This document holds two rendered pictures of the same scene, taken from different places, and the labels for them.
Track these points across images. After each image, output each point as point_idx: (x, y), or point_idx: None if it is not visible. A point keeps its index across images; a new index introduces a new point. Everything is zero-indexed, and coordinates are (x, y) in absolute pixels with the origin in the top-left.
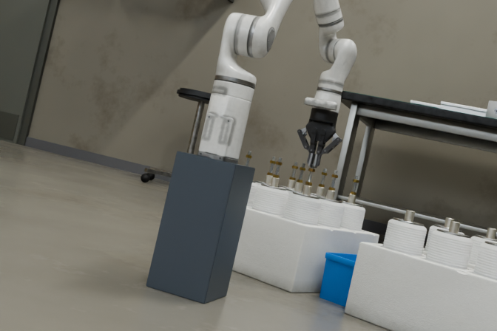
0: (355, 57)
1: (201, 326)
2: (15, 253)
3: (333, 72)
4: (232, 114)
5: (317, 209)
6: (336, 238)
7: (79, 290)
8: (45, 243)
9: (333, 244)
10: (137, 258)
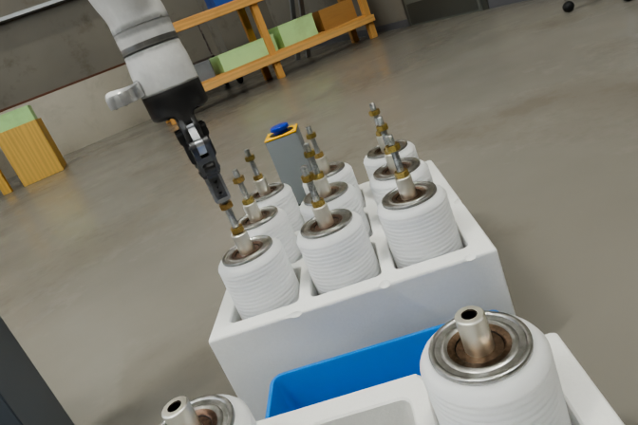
0: None
1: None
2: None
3: (101, 15)
4: None
5: (251, 285)
6: (323, 322)
7: None
8: (91, 350)
9: (326, 334)
10: (157, 355)
